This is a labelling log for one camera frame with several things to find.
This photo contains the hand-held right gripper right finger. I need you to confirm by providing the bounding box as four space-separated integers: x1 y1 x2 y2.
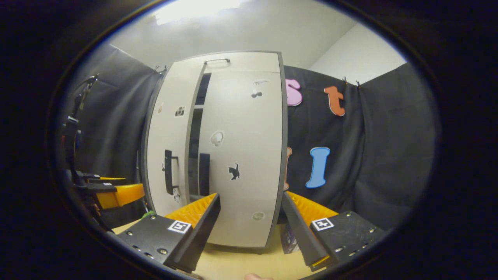
283 191 386 272

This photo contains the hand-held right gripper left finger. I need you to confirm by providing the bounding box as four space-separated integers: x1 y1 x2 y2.
117 193 221 274

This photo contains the white cabinet door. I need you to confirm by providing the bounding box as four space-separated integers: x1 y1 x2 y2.
141 62 207 214
187 70 288 249

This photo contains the white and grey cabinet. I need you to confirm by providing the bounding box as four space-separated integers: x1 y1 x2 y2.
141 50 289 254

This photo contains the white cabinet drawer front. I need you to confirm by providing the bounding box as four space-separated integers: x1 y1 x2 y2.
204 51 281 75

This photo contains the dark printed box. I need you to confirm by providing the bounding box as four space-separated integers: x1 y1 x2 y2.
279 222 299 254

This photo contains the ceiling light panel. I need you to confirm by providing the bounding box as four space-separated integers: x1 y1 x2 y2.
155 0 244 25

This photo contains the black door handle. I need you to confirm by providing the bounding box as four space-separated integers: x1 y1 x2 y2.
163 150 179 195
199 153 211 196

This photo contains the black stand with cables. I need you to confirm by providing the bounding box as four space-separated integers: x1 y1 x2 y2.
61 74 100 175

